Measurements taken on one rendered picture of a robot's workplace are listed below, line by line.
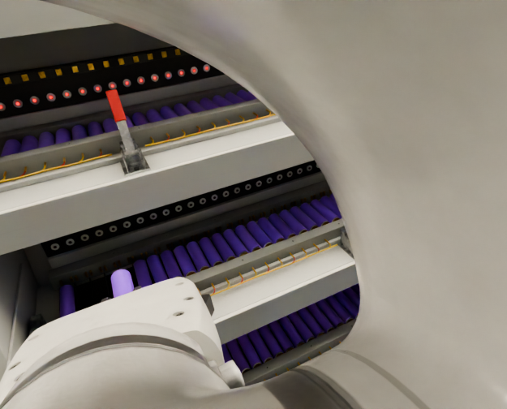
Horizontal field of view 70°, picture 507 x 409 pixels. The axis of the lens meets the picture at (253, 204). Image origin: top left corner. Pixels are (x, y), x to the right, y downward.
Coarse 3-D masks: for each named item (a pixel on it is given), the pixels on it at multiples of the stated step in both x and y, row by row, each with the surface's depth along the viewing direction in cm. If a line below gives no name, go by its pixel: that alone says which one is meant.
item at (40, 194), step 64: (64, 64) 48; (128, 64) 51; (192, 64) 55; (0, 128) 48; (64, 128) 49; (128, 128) 45; (192, 128) 47; (256, 128) 48; (0, 192) 39; (64, 192) 37; (128, 192) 39; (192, 192) 43
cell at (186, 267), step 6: (180, 246) 55; (174, 252) 55; (180, 252) 54; (186, 252) 54; (180, 258) 53; (186, 258) 53; (180, 264) 52; (186, 264) 52; (192, 264) 52; (186, 270) 51; (192, 270) 51; (186, 276) 51
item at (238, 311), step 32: (256, 192) 63; (160, 224) 57; (64, 256) 53; (320, 256) 54; (32, 288) 51; (224, 288) 50; (256, 288) 49; (288, 288) 49; (320, 288) 51; (32, 320) 44; (224, 320) 45; (256, 320) 48
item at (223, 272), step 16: (336, 224) 56; (288, 240) 54; (304, 240) 53; (320, 240) 55; (240, 256) 51; (256, 256) 51; (272, 256) 52; (208, 272) 49; (224, 272) 49; (240, 272) 51
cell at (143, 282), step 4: (136, 260) 53; (140, 260) 53; (144, 260) 54; (136, 264) 53; (140, 264) 52; (144, 264) 53; (136, 268) 52; (140, 268) 52; (144, 268) 52; (136, 272) 52; (140, 272) 51; (144, 272) 51; (148, 272) 52; (136, 276) 51; (140, 276) 50; (144, 276) 50; (148, 276) 51; (140, 280) 50; (144, 280) 50; (148, 280) 50; (140, 284) 49; (144, 284) 49; (148, 284) 49; (152, 284) 50
